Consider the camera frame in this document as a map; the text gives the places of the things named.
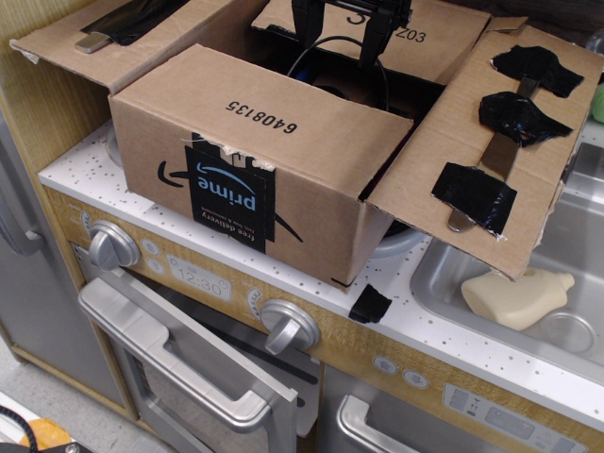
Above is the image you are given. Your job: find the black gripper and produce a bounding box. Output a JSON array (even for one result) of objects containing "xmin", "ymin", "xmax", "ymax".
[{"xmin": 292, "ymin": 0, "xmax": 411, "ymax": 69}]

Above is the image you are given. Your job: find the large cardboard prime box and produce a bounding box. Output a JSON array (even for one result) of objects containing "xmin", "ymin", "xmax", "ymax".
[{"xmin": 1, "ymin": 1, "xmax": 603, "ymax": 288}]

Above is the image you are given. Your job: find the metal bar on right flap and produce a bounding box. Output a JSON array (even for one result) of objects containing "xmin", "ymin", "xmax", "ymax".
[{"xmin": 447, "ymin": 76, "xmax": 540, "ymax": 232}]

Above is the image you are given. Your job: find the metal bar on flap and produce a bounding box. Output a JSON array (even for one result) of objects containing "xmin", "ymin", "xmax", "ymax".
[
  {"xmin": 447, "ymin": 76, "xmax": 540, "ymax": 232},
  {"xmin": 75, "ymin": 31, "xmax": 112, "ymax": 54}
]

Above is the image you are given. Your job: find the grey stove burner plate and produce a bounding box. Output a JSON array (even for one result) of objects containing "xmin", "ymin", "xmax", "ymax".
[{"xmin": 372, "ymin": 221, "xmax": 426, "ymax": 259}]

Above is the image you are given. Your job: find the metal bar on left flap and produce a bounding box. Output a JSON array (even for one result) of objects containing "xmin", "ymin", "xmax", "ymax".
[{"xmin": 75, "ymin": 31, "xmax": 112, "ymax": 54}]

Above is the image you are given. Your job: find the green object at right edge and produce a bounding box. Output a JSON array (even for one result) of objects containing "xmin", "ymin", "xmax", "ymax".
[{"xmin": 591, "ymin": 84, "xmax": 604, "ymax": 124}]

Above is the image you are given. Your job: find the black tape piece on counter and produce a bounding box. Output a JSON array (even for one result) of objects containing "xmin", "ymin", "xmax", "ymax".
[{"xmin": 348, "ymin": 284, "xmax": 392, "ymax": 324}]

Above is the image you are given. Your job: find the right silver stove knob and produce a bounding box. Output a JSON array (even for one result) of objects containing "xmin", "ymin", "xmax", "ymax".
[{"xmin": 260, "ymin": 299, "xmax": 321, "ymax": 356}]

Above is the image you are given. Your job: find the silver stove knob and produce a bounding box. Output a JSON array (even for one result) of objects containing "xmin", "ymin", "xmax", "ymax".
[
  {"xmin": 260, "ymin": 299, "xmax": 321, "ymax": 356},
  {"xmin": 89, "ymin": 220, "xmax": 141, "ymax": 271}
]

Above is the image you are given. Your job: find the steel toy sink basin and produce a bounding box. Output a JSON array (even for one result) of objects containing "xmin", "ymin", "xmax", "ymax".
[{"xmin": 411, "ymin": 143, "xmax": 603, "ymax": 383}]

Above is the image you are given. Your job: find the left silver stove knob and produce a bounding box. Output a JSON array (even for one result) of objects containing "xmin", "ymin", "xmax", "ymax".
[{"xmin": 89, "ymin": 220, "xmax": 141, "ymax": 271}]

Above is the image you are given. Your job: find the cream plastic toy bottle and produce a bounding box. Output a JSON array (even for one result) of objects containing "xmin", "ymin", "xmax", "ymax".
[{"xmin": 461, "ymin": 268, "xmax": 575, "ymax": 330}]

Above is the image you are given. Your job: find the wooden toy kitchen unit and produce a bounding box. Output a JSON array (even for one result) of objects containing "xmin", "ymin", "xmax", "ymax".
[{"xmin": 1, "ymin": 1, "xmax": 603, "ymax": 452}]

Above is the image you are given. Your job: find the grey toy fridge door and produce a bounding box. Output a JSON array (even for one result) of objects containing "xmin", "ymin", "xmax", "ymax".
[{"xmin": 1, "ymin": 124, "xmax": 125, "ymax": 408}]

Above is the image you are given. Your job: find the black cable inside box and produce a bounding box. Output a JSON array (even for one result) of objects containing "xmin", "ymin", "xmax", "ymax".
[{"xmin": 285, "ymin": 36, "xmax": 391, "ymax": 112}]

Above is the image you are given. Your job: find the toy oven door with handle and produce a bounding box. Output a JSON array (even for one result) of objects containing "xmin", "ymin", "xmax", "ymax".
[{"xmin": 74, "ymin": 246, "xmax": 322, "ymax": 452}]

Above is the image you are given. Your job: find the toy dishwasher door with handle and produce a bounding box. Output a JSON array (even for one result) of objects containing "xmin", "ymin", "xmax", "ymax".
[{"xmin": 318, "ymin": 366, "xmax": 591, "ymax": 452}]

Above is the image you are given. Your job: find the black coiled cable bottom left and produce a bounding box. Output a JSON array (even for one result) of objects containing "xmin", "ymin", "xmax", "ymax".
[{"xmin": 0, "ymin": 404, "xmax": 39, "ymax": 450}]

